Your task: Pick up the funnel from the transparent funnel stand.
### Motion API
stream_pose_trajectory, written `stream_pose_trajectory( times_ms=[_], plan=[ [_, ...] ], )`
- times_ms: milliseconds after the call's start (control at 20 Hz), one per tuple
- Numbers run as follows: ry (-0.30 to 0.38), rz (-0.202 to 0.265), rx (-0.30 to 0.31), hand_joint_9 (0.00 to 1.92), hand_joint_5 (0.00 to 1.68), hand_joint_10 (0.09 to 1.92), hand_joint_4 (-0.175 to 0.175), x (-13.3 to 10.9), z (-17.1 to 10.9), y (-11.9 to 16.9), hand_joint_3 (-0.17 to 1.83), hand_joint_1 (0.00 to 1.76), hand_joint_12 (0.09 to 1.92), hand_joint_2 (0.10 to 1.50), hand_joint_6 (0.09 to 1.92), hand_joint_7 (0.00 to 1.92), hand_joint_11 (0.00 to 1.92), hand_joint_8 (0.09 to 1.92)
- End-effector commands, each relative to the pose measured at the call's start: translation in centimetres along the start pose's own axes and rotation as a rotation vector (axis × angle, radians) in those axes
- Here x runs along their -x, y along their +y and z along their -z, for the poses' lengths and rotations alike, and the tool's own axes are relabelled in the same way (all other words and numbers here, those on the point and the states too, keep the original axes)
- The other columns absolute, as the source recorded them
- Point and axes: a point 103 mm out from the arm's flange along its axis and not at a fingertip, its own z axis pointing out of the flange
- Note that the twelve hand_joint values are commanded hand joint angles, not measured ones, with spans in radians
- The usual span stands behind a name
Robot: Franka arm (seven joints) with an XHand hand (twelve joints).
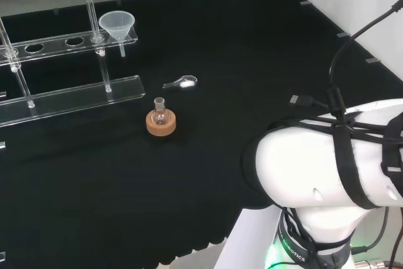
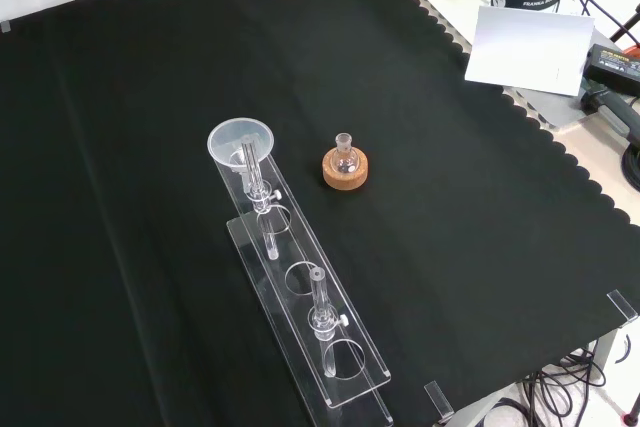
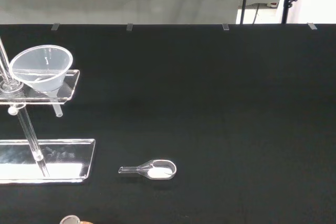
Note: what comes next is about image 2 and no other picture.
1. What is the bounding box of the clear plastic funnel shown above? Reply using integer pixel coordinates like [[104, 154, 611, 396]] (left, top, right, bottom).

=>
[[206, 117, 276, 194]]

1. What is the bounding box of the transparent funnel stand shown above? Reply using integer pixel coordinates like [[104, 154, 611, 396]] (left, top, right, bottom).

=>
[[210, 135, 395, 427]]

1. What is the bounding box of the small round-bottom glass flask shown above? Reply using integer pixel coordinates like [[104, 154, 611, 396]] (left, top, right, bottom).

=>
[[333, 132, 360, 175]]

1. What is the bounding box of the black table cloth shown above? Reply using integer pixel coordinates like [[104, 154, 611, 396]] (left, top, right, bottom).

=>
[[0, 0, 640, 427]]

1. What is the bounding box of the clear cloth clip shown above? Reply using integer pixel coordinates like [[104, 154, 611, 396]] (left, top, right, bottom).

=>
[[423, 380, 456, 422], [605, 290, 640, 324]]

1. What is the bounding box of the white card board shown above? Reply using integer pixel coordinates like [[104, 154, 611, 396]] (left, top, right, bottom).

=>
[[464, 5, 596, 97]]

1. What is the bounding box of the black power adapter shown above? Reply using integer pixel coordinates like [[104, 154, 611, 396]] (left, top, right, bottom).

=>
[[583, 43, 640, 87]]

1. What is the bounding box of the black tripod leg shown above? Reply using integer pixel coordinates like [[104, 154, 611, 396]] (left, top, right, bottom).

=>
[[608, 0, 640, 50]]

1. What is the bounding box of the cork ring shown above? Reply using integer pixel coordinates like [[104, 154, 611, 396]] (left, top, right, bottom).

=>
[[322, 146, 371, 192]]

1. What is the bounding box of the black grey cable plug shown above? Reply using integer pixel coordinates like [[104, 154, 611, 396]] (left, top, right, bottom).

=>
[[579, 84, 640, 149]]

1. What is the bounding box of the black floor cable bundle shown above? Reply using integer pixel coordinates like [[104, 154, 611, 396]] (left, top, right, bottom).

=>
[[517, 339, 640, 427]]

